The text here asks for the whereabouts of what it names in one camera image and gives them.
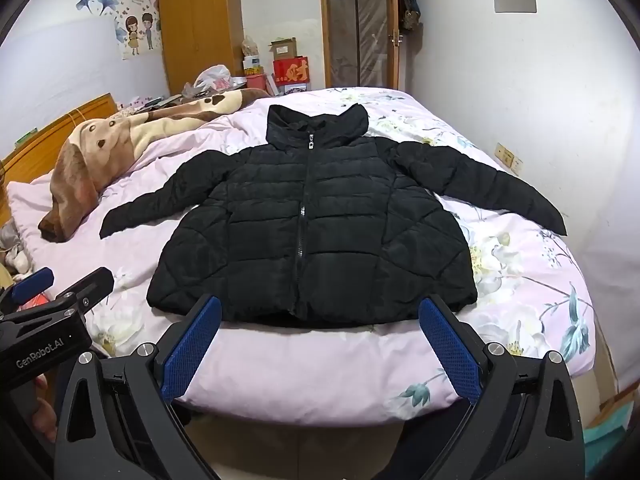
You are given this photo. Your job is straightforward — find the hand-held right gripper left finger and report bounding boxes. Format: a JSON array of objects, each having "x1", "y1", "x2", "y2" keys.
[{"x1": 54, "y1": 294, "x2": 223, "y2": 480}]

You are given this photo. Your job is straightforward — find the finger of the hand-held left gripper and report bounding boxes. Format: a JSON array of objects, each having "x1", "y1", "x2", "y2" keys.
[
  {"x1": 55, "y1": 266, "x2": 115, "y2": 320},
  {"x1": 0, "y1": 267, "x2": 55, "y2": 314}
]

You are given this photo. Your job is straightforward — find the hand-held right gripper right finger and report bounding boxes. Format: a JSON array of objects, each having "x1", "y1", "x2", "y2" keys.
[{"x1": 418, "y1": 294, "x2": 587, "y2": 480}]

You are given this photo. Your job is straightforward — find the black puffer jacket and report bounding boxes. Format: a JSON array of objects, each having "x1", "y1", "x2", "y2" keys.
[{"x1": 99, "y1": 102, "x2": 568, "y2": 331}]

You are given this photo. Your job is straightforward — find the person's left hand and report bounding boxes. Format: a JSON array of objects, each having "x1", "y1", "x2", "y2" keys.
[{"x1": 31, "y1": 374, "x2": 60, "y2": 443}]

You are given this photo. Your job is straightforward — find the pink pillow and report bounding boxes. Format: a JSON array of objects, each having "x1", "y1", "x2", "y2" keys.
[{"x1": 6, "y1": 172, "x2": 57, "y2": 281}]

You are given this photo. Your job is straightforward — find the bed with pink floral duvet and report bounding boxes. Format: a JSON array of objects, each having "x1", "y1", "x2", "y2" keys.
[{"x1": 7, "y1": 87, "x2": 598, "y2": 428}]

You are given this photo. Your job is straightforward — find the wooden headboard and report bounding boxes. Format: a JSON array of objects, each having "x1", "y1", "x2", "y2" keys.
[{"x1": 0, "y1": 92, "x2": 118, "y2": 226}]

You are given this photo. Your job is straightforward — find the brown dog print blanket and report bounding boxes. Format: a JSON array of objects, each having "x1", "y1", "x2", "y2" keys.
[{"x1": 39, "y1": 87, "x2": 271, "y2": 243}]

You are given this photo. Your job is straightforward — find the white plastic bag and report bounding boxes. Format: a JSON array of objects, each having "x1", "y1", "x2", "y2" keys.
[{"x1": 182, "y1": 64, "x2": 234, "y2": 98}]

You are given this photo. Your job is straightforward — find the pink storage box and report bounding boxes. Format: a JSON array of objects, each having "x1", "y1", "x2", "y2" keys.
[{"x1": 245, "y1": 73, "x2": 274, "y2": 96}]

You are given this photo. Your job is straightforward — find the wooden wardrobe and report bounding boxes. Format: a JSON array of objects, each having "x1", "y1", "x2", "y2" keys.
[{"x1": 157, "y1": 0, "x2": 246, "y2": 96}]

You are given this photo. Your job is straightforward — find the red gift box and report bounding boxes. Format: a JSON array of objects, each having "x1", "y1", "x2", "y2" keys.
[{"x1": 272, "y1": 56, "x2": 311, "y2": 86}]

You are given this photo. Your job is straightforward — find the open cardboard box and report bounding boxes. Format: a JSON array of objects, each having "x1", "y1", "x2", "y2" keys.
[{"x1": 267, "y1": 37, "x2": 299, "y2": 61}]

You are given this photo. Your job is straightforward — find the wooden framed door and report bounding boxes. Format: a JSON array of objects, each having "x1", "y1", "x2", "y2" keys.
[{"x1": 318, "y1": 0, "x2": 401, "y2": 92}]

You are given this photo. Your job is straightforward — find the hanging bags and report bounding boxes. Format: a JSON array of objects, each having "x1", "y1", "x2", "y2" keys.
[{"x1": 395, "y1": 0, "x2": 424, "y2": 34}]

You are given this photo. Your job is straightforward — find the wall outlet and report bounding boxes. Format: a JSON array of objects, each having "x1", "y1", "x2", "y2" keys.
[{"x1": 494, "y1": 142, "x2": 525, "y2": 176}]

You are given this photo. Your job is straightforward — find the cartoon couple wall poster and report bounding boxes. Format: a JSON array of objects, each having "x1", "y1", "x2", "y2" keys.
[{"x1": 112, "y1": 7, "x2": 163, "y2": 61}]

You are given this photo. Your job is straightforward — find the blue flower wall stickers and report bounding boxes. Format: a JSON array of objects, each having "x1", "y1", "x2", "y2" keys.
[{"x1": 75, "y1": 0, "x2": 120, "y2": 17}]

